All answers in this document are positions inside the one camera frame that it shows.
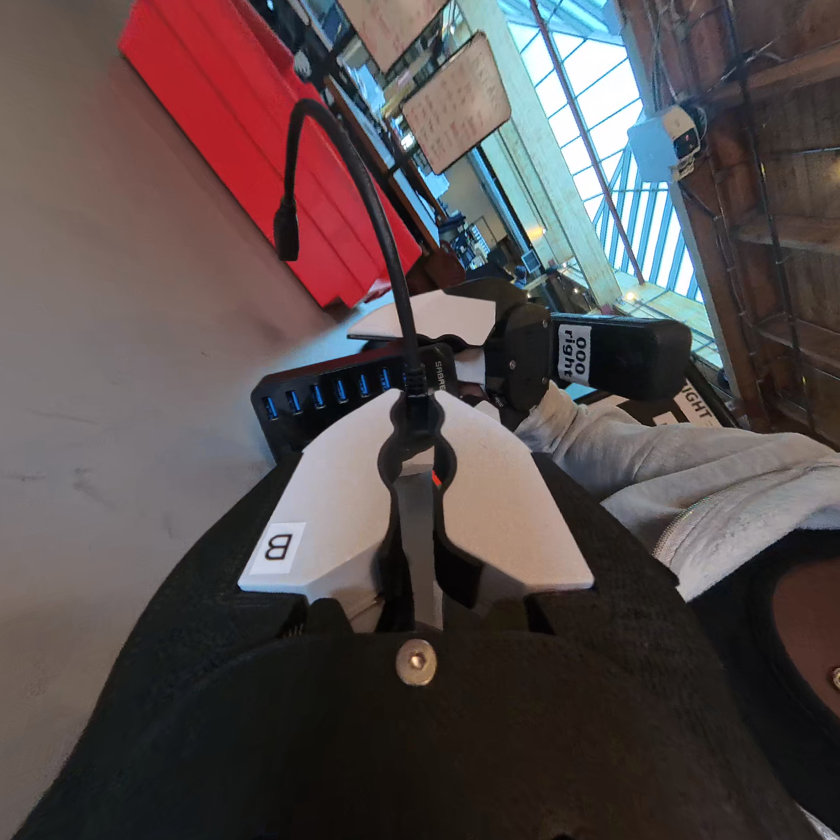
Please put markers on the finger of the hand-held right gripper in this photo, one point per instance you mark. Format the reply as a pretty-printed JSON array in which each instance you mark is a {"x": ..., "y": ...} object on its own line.
[
  {"x": 433, "y": 315},
  {"x": 469, "y": 367}
]

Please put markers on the white wall camera box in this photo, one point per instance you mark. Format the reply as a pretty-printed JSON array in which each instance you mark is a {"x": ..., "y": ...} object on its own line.
[{"x": 656, "y": 144}]

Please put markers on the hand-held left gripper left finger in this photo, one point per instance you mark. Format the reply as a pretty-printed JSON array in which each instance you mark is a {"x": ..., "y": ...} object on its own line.
[{"x": 328, "y": 499}]

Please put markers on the glossy black multi-port usb hub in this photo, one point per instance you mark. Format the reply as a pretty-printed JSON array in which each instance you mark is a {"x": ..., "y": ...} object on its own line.
[{"x": 289, "y": 433}]

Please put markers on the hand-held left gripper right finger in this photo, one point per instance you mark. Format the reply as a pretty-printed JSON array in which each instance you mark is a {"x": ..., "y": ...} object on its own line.
[{"x": 505, "y": 512}]

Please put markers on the red plastic bin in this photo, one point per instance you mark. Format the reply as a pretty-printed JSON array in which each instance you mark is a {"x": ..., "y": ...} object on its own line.
[{"x": 229, "y": 98}]

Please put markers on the person's grey hoodie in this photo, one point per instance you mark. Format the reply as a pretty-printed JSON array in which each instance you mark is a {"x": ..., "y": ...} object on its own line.
[{"x": 722, "y": 525}]

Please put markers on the person's right forearm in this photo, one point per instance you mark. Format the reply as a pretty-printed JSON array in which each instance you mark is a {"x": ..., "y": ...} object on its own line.
[{"x": 590, "y": 439}]

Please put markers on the whiteboard on stand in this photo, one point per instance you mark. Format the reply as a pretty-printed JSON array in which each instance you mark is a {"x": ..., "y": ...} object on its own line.
[
  {"x": 394, "y": 26},
  {"x": 456, "y": 105}
]

